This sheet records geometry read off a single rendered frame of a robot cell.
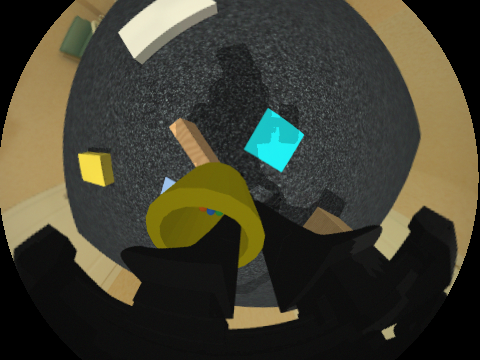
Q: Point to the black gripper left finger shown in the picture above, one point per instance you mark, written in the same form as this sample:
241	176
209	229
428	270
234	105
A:
210	265

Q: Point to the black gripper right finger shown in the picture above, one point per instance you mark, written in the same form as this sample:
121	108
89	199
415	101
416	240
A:
297	257

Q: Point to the yellow cup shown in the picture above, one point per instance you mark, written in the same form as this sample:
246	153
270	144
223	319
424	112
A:
175	220

